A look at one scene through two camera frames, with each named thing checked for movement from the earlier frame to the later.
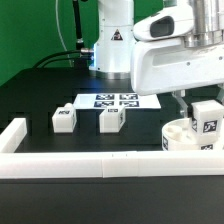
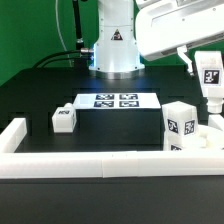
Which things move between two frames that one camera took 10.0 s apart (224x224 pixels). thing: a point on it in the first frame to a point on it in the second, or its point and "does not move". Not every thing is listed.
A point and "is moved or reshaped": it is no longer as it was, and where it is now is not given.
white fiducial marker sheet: x=113 y=100 does not move
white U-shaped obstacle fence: x=99 y=164 does not move
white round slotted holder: x=177 y=135 to x=209 y=137
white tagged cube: x=207 y=117 to x=179 y=121
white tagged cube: x=64 y=119 does not move
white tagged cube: x=111 y=119 is moved or reshaped
